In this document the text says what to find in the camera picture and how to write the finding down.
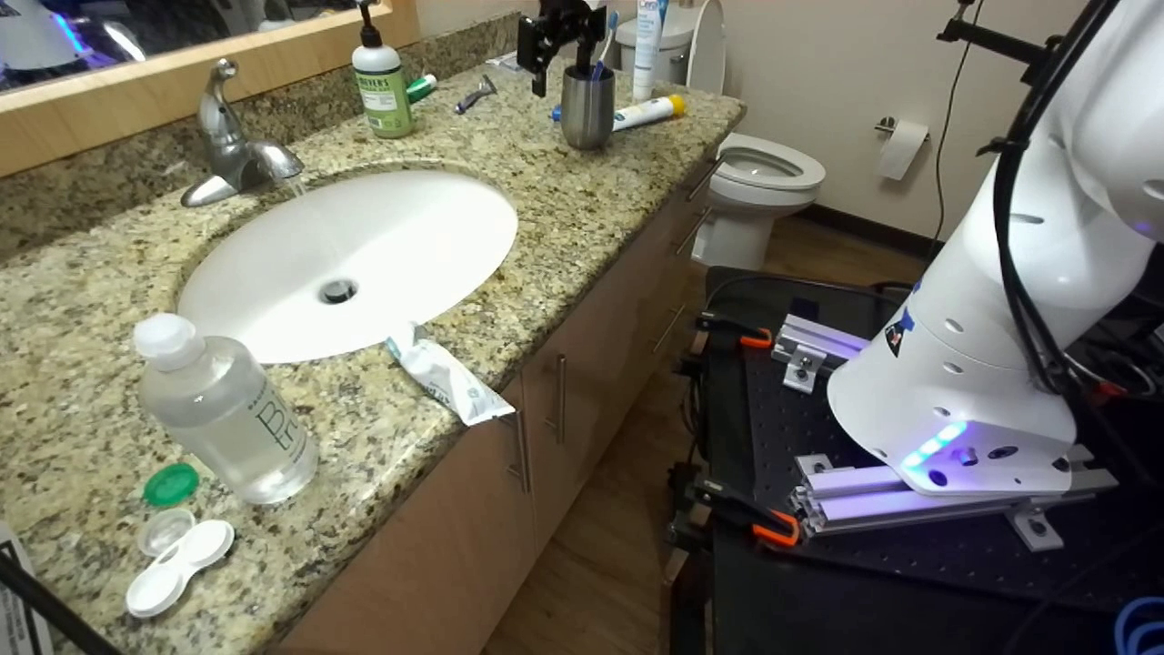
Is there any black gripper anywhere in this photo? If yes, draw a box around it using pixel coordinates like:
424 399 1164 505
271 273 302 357
514 0 616 103

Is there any metal toothbrush cup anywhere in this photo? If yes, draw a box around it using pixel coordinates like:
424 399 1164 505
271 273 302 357
558 62 620 153

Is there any yellow sponge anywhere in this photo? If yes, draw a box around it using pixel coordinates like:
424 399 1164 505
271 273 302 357
613 91 691 136

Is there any grey razor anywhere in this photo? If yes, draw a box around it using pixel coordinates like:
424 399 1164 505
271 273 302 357
450 73 504 120

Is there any small green tube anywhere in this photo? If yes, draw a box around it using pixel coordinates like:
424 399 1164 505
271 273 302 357
403 70 444 109

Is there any green soap pump bottle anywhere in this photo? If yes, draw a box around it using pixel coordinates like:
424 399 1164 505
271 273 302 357
350 0 419 143

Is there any white oval sink basin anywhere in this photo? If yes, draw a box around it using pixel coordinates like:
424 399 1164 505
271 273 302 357
174 165 525 366

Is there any orange black clamp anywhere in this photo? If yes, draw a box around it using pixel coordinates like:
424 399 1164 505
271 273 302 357
694 309 782 361
689 474 808 557

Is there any metal sink drain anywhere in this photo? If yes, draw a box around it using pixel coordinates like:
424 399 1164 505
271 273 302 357
313 273 364 309

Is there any crumpled white paste tube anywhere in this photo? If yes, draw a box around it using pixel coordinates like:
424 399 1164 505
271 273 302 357
381 324 521 429

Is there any white toilet paper roll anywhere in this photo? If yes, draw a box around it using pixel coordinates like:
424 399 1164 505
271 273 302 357
875 114 936 187

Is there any chrome faucet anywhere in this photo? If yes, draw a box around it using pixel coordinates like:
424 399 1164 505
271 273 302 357
177 54 311 211

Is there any wood framed mirror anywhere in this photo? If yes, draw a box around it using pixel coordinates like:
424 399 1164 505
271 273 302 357
0 0 424 181

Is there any clear plastic solution bottle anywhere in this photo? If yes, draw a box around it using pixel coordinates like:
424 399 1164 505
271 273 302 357
126 309 325 508

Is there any granite vanity cabinet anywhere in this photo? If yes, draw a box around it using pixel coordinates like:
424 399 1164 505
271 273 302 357
271 153 721 655

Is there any green capped lens case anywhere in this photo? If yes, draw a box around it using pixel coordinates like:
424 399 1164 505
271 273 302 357
136 460 204 560

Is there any black robot table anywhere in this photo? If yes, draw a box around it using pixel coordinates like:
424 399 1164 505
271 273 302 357
694 264 1164 655

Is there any white contact lens case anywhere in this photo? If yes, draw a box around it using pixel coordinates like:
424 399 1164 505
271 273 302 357
122 518 242 621

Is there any black rod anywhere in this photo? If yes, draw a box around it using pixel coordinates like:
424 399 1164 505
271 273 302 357
0 547 125 655

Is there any metal cabinet door handle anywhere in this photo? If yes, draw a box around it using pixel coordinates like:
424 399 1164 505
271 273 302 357
506 407 540 496
547 344 574 449

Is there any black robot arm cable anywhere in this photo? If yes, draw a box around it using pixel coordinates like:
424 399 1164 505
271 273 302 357
986 0 1135 407

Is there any aluminium robot base mount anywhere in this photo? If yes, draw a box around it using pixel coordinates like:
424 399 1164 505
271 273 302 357
773 309 1121 557

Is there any blue cable loop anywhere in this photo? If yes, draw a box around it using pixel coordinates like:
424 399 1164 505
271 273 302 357
1111 591 1164 655

